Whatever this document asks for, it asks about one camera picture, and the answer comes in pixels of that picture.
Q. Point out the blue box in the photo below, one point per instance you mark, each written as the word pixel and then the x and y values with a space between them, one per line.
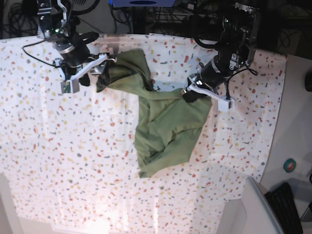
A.
pixel 144 3

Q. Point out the terrazzo patterned tablecloth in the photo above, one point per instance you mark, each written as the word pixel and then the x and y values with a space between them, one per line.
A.
pixel 71 162

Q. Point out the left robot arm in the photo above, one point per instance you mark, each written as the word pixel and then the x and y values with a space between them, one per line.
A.
pixel 239 21

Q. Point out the grey plastic bin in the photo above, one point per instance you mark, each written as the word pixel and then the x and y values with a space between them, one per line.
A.
pixel 250 214

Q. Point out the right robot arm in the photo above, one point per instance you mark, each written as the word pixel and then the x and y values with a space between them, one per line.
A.
pixel 57 25

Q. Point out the black object at right edge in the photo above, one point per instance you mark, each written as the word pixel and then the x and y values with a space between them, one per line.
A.
pixel 308 81

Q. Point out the green tape roll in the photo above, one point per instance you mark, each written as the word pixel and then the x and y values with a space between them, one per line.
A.
pixel 289 165

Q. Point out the green t-shirt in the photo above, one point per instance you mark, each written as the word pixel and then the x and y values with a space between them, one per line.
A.
pixel 168 126

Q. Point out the black keyboard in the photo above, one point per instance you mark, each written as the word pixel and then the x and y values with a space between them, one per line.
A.
pixel 281 201

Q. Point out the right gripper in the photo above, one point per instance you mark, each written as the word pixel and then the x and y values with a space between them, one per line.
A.
pixel 73 56

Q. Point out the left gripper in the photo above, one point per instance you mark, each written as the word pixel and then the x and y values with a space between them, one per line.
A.
pixel 213 74

